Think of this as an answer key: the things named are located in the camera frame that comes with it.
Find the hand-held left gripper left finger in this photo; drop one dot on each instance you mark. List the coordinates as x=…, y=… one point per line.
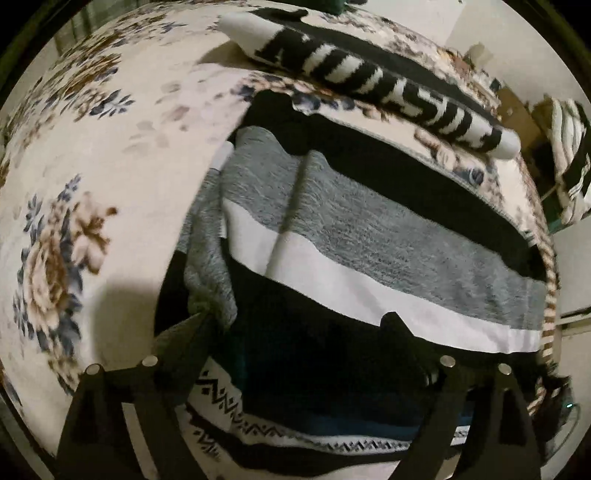
x=191, y=334

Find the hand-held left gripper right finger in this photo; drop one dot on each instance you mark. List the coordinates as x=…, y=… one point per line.
x=399, y=332

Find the striped patterned knit sweater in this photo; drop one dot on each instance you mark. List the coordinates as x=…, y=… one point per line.
x=369, y=240

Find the floral blanket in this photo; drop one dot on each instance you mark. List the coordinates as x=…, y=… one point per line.
x=115, y=161

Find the striped folded cloth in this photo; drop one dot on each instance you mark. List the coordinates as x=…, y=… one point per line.
x=570, y=157

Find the cardboard box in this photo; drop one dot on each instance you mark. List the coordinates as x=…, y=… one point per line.
x=521, y=120

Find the dark cloth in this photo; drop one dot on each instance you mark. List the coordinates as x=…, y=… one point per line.
x=337, y=4

